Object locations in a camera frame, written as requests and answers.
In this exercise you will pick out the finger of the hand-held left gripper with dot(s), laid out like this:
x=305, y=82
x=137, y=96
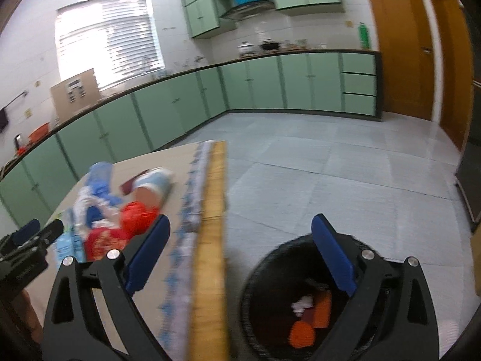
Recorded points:
x=52, y=231
x=22, y=233

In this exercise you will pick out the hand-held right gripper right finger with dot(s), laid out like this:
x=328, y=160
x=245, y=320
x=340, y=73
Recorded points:
x=334, y=255

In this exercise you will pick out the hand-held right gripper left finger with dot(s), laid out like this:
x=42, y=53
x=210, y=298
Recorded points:
x=150, y=255

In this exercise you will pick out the blue plastic bag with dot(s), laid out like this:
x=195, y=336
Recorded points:
x=99, y=180

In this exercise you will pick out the black trash bin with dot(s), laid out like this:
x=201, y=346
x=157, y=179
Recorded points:
x=263, y=270

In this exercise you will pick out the person's left hand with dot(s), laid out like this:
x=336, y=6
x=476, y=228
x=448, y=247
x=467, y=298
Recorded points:
x=32, y=319

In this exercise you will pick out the light blue packet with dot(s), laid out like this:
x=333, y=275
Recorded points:
x=67, y=246

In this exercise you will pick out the white plastic wrap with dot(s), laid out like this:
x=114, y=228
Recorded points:
x=84, y=203

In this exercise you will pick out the red snack packet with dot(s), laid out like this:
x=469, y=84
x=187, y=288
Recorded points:
x=105, y=242

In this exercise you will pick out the orange scrap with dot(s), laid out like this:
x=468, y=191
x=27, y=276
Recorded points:
x=302, y=334
x=323, y=308

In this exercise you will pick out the white crumpled paper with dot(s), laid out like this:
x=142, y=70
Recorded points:
x=302, y=304

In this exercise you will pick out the wooden table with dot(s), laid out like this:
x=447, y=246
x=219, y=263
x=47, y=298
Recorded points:
x=214, y=233

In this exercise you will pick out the blue and white paper cup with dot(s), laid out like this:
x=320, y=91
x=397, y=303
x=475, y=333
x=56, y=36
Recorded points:
x=156, y=182

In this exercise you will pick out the orange plastic basin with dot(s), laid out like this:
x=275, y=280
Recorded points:
x=39, y=131

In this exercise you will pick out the brown cardboard box with labels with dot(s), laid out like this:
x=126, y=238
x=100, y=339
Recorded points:
x=75, y=101

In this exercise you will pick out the green kitchen base cabinets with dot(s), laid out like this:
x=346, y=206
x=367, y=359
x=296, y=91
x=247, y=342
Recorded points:
x=169, y=109

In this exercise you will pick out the green cabinet drawer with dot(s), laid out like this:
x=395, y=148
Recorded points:
x=359, y=84
x=359, y=64
x=360, y=105

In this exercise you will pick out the white window blind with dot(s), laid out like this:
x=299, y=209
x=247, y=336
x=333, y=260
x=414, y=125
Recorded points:
x=109, y=41

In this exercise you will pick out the black wok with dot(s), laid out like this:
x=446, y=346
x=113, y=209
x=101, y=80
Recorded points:
x=269, y=46

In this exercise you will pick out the green plastic bottle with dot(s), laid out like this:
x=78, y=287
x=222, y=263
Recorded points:
x=363, y=37

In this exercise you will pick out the closed wooden door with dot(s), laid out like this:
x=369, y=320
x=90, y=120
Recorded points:
x=398, y=45

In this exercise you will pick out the white cooking pot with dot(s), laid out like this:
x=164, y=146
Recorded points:
x=246, y=49

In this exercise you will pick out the open wooden door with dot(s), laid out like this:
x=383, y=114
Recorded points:
x=454, y=64

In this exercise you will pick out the steel range hood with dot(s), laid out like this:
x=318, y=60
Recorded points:
x=244, y=11

